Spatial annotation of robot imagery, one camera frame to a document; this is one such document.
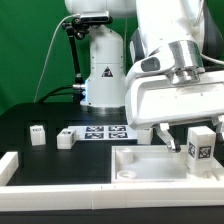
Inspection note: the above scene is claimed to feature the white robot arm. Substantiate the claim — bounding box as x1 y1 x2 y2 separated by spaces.
65 0 224 152

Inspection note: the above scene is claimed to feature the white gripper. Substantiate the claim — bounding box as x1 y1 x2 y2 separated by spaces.
125 71 224 153

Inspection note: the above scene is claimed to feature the grey depth camera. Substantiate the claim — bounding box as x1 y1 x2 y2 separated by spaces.
80 11 110 23

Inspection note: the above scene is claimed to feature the white camera cable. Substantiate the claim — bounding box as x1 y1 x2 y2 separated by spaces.
33 13 81 103

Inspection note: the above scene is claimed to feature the white U-shaped obstacle fence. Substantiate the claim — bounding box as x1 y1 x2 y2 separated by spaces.
0 152 224 212

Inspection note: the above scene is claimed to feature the black cable bundle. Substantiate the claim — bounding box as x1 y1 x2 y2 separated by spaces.
36 85 81 104

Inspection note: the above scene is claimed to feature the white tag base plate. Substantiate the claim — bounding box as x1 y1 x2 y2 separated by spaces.
69 125 137 141

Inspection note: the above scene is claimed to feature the white square tabletop part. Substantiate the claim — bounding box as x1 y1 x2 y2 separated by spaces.
111 145 224 183

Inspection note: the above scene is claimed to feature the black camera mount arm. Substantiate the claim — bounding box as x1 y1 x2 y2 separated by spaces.
61 17 114 103

